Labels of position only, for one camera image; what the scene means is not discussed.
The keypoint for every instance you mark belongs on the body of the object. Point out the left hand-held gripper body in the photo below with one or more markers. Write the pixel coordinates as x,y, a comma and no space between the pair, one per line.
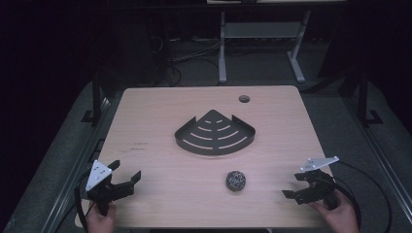
96,174

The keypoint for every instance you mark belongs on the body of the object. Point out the person's right hand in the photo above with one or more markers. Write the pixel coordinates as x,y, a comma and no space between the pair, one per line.
340,218

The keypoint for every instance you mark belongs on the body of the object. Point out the grey metal stand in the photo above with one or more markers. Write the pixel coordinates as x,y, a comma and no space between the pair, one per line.
259,30

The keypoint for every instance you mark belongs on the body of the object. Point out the aluminium rail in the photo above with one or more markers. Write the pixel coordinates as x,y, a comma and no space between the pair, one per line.
379,152
81,168

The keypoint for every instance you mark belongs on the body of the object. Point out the black metal corner shelf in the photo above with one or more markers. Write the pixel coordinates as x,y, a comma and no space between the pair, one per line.
214,136

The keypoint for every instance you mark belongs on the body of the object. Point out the person's left hand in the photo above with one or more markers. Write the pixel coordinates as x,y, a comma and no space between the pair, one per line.
100,221

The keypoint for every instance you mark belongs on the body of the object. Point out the black metal post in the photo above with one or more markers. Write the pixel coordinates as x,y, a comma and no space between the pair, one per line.
96,97
364,97

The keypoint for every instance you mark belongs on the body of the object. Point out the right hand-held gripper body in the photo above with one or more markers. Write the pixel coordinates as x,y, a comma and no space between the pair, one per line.
319,186

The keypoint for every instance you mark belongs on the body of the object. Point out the speckled steel wool ball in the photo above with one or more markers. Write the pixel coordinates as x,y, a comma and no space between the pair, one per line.
235,181

